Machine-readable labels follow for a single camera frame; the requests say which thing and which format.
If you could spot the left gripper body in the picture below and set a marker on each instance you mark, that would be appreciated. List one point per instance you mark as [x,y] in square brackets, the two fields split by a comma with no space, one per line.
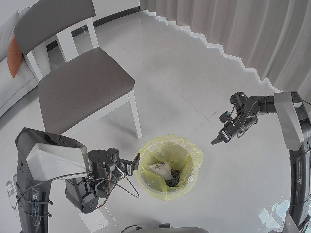
[126,166]

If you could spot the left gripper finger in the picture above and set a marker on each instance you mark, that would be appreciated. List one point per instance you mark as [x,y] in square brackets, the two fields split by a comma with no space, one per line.
[137,162]

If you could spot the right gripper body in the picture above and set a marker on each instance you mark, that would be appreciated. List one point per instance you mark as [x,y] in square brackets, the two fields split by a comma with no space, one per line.
[229,132]

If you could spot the yellow plastic bag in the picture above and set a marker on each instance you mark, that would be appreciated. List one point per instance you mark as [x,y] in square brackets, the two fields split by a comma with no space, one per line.
[195,161]

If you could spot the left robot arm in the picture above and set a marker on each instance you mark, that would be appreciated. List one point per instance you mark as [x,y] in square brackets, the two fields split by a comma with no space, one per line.
[48,154]

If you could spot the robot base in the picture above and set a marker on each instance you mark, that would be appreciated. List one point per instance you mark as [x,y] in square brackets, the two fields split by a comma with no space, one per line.
[182,230]

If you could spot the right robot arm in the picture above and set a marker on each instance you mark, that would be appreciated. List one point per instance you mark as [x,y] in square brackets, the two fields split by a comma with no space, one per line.
[286,120]

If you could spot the white trash bin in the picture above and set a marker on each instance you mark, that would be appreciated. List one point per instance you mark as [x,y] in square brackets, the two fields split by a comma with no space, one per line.
[153,183]

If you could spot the white printed wrapper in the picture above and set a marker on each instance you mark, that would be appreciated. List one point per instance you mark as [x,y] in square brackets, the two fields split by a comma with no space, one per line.
[160,170]

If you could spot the crumpled black plastic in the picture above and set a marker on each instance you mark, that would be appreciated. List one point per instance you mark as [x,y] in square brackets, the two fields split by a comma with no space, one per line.
[173,179]

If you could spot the grey white chair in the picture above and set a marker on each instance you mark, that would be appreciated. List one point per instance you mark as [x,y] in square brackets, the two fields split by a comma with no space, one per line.
[85,91]

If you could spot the beige curtain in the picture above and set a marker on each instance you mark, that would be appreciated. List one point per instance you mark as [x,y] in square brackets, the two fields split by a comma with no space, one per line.
[243,20]

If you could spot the white sofa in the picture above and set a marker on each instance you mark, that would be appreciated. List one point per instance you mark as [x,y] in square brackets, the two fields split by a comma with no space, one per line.
[9,91]

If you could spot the orange pillow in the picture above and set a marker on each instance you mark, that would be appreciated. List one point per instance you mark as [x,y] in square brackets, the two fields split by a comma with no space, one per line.
[14,57]

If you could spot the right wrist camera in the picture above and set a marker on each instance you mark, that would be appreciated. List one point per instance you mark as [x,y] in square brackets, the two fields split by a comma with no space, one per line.
[224,117]

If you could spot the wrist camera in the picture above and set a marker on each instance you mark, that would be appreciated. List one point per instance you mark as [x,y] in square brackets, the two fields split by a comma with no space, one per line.
[224,117]
[113,155]

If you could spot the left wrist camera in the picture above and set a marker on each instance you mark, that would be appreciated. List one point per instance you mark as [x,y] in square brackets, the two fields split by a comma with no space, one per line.
[113,155]

